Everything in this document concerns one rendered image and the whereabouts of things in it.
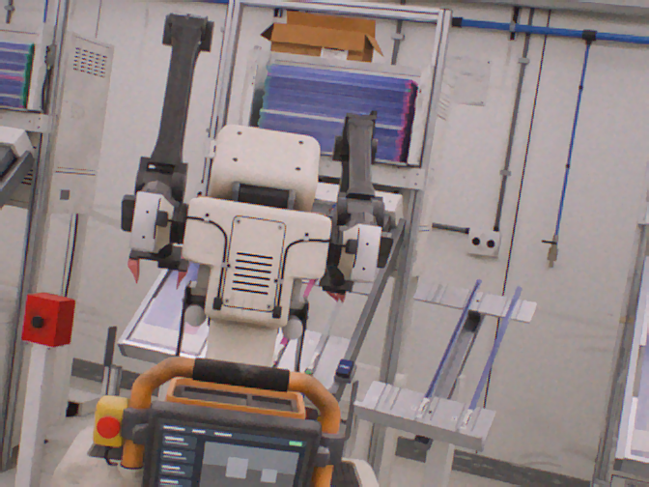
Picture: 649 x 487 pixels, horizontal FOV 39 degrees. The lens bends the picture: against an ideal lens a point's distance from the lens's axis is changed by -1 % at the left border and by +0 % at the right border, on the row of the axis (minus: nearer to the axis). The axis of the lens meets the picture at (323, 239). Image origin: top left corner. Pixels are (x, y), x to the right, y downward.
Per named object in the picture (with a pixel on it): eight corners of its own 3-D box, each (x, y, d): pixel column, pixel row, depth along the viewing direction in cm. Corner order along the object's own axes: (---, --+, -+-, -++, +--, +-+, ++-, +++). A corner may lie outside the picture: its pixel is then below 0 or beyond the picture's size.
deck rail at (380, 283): (337, 406, 257) (335, 393, 253) (330, 405, 258) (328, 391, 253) (407, 232, 302) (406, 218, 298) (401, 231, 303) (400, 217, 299)
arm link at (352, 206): (347, 217, 190) (373, 220, 190) (347, 187, 198) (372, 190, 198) (341, 250, 196) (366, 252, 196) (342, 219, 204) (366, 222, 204)
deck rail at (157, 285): (127, 357, 278) (122, 344, 273) (122, 356, 278) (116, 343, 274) (221, 201, 323) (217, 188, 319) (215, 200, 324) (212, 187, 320)
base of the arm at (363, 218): (335, 229, 184) (394, 238, 185) (336, 204, 190) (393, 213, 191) (328, 260, 189) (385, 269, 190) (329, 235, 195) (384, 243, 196)
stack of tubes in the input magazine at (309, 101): (399, 161, 292) (412, 78, 290) (254, 141, 308) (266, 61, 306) (408, 164, 304) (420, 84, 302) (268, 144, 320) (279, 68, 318)
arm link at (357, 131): (340, 100, 227) (380, 104, 227) (334, 145, 235) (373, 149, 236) (338, 212, 192) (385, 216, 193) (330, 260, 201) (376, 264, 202)
